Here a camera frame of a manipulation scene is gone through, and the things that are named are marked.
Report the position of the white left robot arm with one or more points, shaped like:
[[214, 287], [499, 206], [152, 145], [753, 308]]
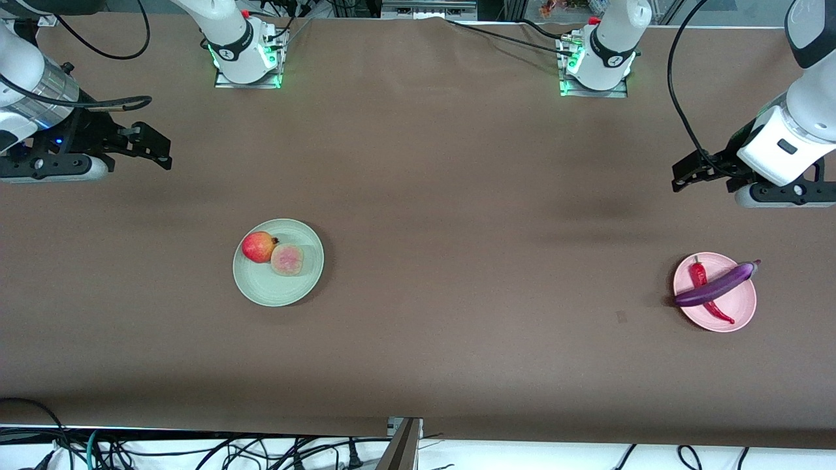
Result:
[[614, 39]]

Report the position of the grey metal device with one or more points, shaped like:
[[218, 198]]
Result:
[[428, 10]]

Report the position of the brown table cover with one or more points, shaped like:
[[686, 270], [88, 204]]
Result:
[[418, 359]]

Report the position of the pale green round plate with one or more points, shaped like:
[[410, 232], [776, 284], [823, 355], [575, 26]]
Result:
[[274, 290]]

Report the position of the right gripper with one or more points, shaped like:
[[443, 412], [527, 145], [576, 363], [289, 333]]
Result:
[[93, 135]]

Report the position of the orange toy items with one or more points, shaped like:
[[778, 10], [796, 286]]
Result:
[[555, 8]]

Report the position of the red chili pepper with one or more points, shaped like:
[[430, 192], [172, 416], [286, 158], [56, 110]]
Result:
[[697, 274]]

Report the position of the brown post with bracket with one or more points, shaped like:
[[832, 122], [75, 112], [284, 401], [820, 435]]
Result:
[[401, 450]]

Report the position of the purple eggplant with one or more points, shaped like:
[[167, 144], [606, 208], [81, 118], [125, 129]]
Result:
[[715, 287]]

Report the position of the green and pink peach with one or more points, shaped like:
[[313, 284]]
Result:
[[287, 260]]

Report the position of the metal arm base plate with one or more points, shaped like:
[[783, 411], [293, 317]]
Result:
[[591, 93], [275, 59]]

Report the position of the pink round plate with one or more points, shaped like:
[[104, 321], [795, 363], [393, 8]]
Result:
[[741, 300]]

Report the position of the red pomegranate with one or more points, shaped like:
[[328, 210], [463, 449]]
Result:
[[258, 248]]

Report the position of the black power plug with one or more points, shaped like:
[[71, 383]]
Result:
[[353, 457]]

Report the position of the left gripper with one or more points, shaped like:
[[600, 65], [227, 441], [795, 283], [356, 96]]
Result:
[[723, 162]]

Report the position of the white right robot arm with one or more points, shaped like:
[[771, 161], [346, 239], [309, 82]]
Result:
[[225, 26]]

